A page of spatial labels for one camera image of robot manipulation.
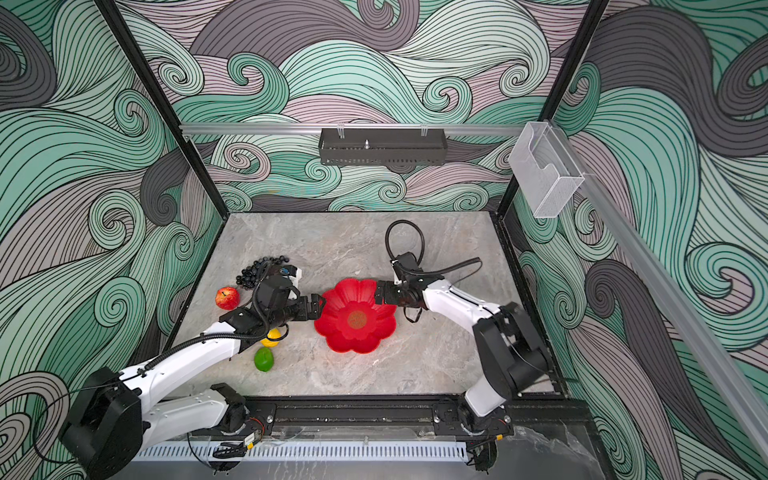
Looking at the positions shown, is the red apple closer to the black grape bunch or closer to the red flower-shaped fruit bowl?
the black grape bunch

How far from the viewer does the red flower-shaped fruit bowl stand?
85 centimetres

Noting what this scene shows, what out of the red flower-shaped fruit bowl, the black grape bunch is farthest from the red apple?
the red flower-shaped fruit bowl
